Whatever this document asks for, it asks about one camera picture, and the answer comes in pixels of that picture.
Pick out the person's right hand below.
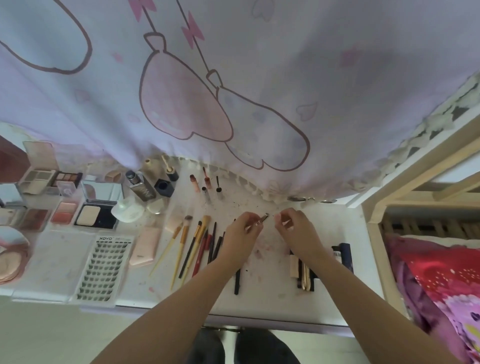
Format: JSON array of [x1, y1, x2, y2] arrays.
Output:
[[273, 208, 327, 266]]

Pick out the person's left hand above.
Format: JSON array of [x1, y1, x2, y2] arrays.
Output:
[[218, 211, 265, 272]]

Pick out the black handle makeup brush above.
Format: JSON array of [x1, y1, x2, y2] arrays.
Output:
[[178, 220, 203, 279]]

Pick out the gold handle makeup brush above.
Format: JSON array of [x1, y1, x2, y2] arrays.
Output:
[[170, 214, 193, 292]]

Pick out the peach squeeze tube cap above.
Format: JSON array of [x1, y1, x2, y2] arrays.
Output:
[[164, 213, 185, 233]]

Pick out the thin gold makeup brush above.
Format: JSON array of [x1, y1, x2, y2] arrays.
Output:
[[149, 223, 184, 278]]

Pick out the clear dome bottle cap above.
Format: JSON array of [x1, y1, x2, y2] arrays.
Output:
[[146, 197, 166, 215]]

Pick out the black gold foundation pump cap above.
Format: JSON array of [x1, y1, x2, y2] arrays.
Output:
[[161, 155, 180, 183]]

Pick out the dark square foundation bottle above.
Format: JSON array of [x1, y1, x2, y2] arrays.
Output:
[[125, 170, 157, 202]]

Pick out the white round bottle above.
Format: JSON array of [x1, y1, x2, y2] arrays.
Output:
[[111, 195, 145, 224]]

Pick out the glass foundation bottle black cap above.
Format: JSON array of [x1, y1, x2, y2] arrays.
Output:
[[142, 158, 162, 179]]

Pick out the false eyelash tray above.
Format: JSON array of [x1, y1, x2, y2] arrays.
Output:
[[73, 235, 135, 305]]

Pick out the black compact with mirror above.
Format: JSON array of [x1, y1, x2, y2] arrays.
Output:
[[74, 179, 125, 230]]

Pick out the pink blush pan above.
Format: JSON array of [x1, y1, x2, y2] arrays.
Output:
[[50, 200, 80, 226]]

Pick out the clear eyelash tray lid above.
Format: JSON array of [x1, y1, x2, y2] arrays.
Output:
[[11, 230, 97, 303]]

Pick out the small four-pan red palette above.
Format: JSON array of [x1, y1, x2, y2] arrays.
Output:
[[18, 208, 52, 232]]

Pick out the beige palette with lid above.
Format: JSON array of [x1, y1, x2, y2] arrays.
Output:
[[18, 141, 61, 196]]

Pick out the round pink powder compact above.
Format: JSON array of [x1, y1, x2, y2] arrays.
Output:
[[0, 226, 31, 284]]

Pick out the mirrored blush palette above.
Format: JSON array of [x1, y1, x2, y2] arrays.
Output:
[[0, 183, 27, 226]]

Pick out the person's right forearm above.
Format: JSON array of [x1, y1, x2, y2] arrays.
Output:
[[303, 247, 462, 364]]

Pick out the person's left forearm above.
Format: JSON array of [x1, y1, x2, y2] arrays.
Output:
[[89, 258, 245, 364]]

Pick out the person's grey trousers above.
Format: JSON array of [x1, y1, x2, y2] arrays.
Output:
[[187, 328, 301, 364]]

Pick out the white table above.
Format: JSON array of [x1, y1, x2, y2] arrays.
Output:
[[0, 161, 385, 331]]

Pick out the lilac heart print cloth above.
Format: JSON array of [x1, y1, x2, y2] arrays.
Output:
[[0, 0, 480, 203]]

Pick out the brown wooden door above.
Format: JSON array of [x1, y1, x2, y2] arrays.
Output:
[[0, 134, 31, 185]]

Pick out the light wooden bed frame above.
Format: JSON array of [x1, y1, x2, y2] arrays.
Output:
[[346, 112, 480, 320]]

